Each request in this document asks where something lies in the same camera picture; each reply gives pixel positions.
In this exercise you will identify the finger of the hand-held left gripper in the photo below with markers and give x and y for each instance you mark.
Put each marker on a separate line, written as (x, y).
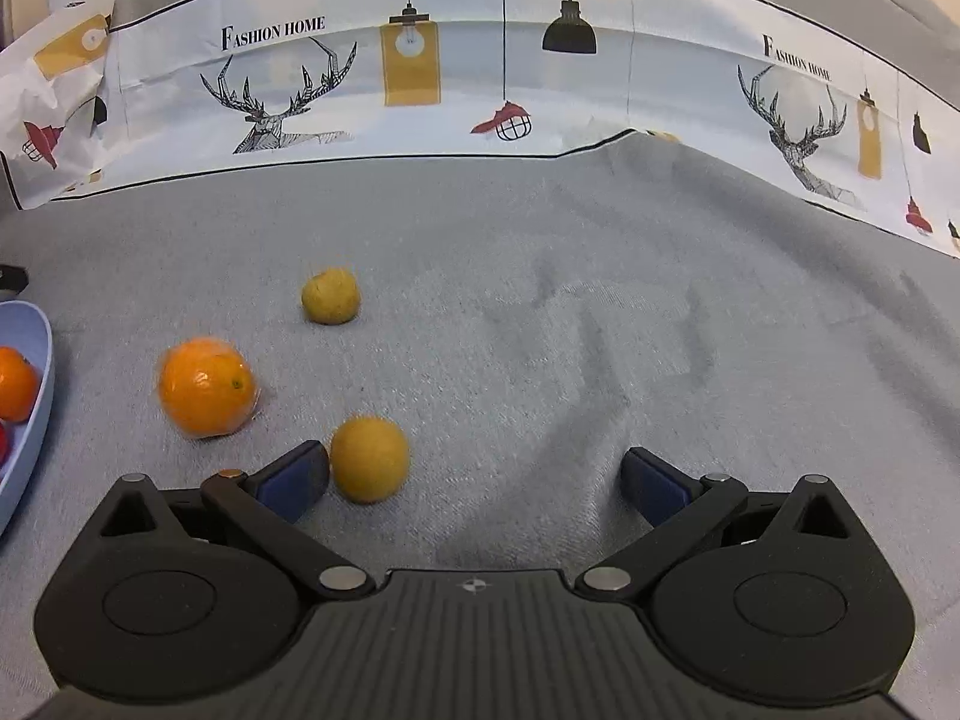
(11, 278)

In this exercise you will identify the cherry tomato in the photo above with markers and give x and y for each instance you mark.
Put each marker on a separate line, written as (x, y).
(3, 441)

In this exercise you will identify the blue plate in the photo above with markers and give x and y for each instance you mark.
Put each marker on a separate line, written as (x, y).
(37, 427)

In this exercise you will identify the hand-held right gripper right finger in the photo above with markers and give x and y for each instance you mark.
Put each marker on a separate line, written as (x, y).
(656, 484)

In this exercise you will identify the white deer printed sheet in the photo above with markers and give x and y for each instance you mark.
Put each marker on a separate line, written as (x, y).
(450, 127)

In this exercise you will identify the small orange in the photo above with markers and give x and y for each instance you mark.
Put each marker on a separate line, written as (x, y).
(208, 388)

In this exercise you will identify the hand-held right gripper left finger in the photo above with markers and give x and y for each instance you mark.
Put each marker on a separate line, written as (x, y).
(292, 484)

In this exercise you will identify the yellow-brown longan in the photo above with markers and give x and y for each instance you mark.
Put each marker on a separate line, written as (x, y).
(370, 460)
(331, 297)

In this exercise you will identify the large orange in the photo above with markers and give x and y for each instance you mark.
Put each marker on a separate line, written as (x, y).
(15, 384)

